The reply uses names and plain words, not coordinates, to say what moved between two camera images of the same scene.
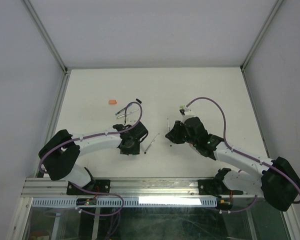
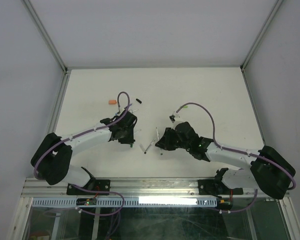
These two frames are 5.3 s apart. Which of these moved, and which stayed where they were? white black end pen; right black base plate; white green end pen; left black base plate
Moved: white green end pen
Stayed: right black base plate; white black end pen; left black base plate
